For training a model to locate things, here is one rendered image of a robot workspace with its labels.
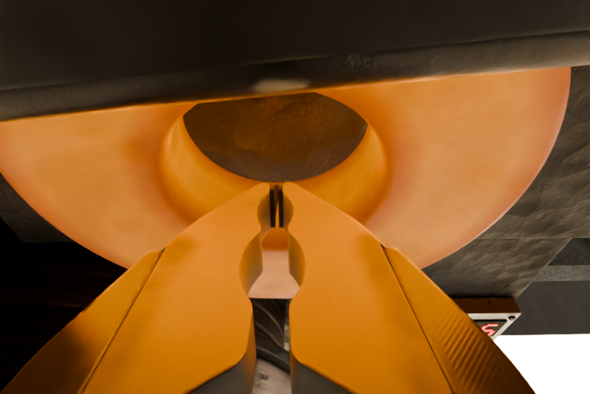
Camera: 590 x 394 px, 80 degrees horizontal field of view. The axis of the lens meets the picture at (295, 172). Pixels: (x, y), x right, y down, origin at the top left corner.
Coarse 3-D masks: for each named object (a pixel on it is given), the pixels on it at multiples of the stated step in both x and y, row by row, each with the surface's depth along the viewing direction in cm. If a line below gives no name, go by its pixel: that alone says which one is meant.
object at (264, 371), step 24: (0, 312) 22; (24, 312) 22; (48, 312) 23; (0, 336) 21; (24, 336) 21; (48, 336) 22; (0, 360) 20; (24, 360) 21; (264, 360) 29; (0, 384) 20; (264, 384) 28; (288, 384) 31
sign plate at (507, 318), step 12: (456, 300) 41; (468, 300) 41; (480, 300) 41; (492, 300) 41; (504, 300) 41; (468, 312) 40; (480, 312) 40; (492, 312) 40; (504, 312) 40; (516, 312) 40; (480, 324) 41; (492, 324) 41; (504, 324) 41; (492, 336) 44
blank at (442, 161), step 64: (0, 128) 9; (64, 128) 9; (128, 128) 9; (384, 128) 9; (448, 128) 9; (512, 128) 9; (64, 192) 10; (128, 192) 10; (192, 192) 12; (320, 192) 14; (384, 192) 11; (448, 192) 10; (512, 192) 11; (128, 256) 13
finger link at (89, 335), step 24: (144, 264) 9; (120, 288) 8; (96, 312) 7; (120, 312) 7; (72, 336) 7; (96, 336) 7; (48, 360) 6; (72, 360) 6; (96, 360) 6; (24, 384) 6; (48, 384) 6; (72, 384) 6
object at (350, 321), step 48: (288, 192) 11; (288, 240) 10; (336, 240) 9; (336, 288) 8; (384, 288) 8; (336, 336) 7; (384, 336) 7; (336, 384) 6; (384, 384) 6; (432, 384) 6
